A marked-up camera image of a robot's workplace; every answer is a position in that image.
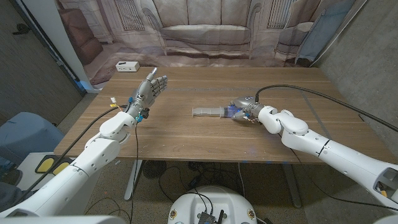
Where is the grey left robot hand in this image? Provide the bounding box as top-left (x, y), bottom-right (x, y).
top-left (132, 67), bottom-right (169, 109)

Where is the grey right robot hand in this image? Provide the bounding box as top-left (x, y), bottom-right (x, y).
top-left (229, 96), bottom-right (264, 121)

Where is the clear plastic syringe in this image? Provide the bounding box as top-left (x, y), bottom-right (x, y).
top-left (192, 105), bottom-right (246, 119)

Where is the white power outlet box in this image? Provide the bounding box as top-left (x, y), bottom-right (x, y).
top-left (115, 61), bottom-right (141, 73)

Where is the round black floor fan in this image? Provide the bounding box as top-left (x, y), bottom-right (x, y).
top-left (142, 160), bottom-right (167, 180)

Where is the white table leg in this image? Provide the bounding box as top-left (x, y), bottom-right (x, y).
top-left (124, 160), bottom-right (144, 202)
top-left (281, 164), bottom-right (303, 208)

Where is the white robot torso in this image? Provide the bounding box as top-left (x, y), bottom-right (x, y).
top-left (167, 185), bottom-right (258, 224)

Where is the black torso electronics module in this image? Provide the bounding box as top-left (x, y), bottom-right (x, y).
top-left (197, 210), bottom-right (225, 224)

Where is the black yellow foot pedal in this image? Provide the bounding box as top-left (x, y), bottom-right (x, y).
top-left (34, 156), bottom-right (75, 177)

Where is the blue grey bin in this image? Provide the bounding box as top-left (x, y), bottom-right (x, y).
top-left (0, 111), bottom-right (65, 166)

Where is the white floor cable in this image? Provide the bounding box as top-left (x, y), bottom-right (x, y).
top-left (238, 162), bottom-right (246, 198)

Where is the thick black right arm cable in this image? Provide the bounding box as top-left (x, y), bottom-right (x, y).
top-left (255, 85), bottom-right (398, 133)

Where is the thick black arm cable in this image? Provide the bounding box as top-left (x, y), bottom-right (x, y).
top-left (255, 85), bottom-right (398, 133)
top-left (12, 105), bottom-right (128, 203)

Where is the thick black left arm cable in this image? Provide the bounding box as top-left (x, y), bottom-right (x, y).
top-left (12, 105), bottom-right (128, 203)

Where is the black floor cable loop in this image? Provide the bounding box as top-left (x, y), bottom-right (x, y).
top-left (157, 166), bottom-right (189, 203)

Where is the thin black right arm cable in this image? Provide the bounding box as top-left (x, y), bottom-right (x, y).
top-left (290, 148), bottom-right (398, 212)

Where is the black door handle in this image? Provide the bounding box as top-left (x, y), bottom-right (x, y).
top-left (12, 23), bottom-right (32, 35)

